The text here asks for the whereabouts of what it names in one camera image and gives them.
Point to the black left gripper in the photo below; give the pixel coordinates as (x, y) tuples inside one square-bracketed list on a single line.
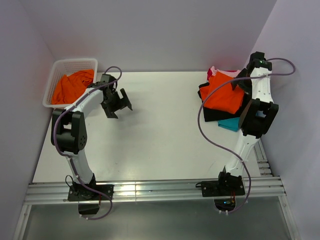
[(110, 111)]

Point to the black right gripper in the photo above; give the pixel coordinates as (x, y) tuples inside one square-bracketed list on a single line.
[(246, 89)]

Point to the orange t-shirt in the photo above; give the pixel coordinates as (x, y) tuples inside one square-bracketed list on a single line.
[(226, 98), (70, 88)]

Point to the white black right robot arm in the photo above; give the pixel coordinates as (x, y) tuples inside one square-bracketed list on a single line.
[(254, 121)]

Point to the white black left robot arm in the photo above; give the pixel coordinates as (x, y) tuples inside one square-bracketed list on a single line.
[(69, 132)]

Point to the pink folded t-shirt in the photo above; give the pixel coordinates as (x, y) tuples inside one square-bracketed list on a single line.
[(213, 71)]

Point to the black folded t-shirt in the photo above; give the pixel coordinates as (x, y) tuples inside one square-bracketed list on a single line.
[(211, 115)]

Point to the teal folded t-shirt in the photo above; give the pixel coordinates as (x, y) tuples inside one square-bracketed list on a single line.
[(231, 121)]

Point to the orange t-shirt in basket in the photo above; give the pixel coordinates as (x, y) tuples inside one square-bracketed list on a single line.
[(70, 88)]

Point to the white plastic laundry basket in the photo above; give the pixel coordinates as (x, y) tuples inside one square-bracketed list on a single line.
[(66, 67)]

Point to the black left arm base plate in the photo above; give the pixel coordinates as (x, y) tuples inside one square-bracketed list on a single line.
[(79, 193)]

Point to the aluminium table frame rail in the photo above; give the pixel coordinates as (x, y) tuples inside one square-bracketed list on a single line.
[(265, 185)]

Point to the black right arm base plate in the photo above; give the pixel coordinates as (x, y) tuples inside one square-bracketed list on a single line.
[(214, 189)]

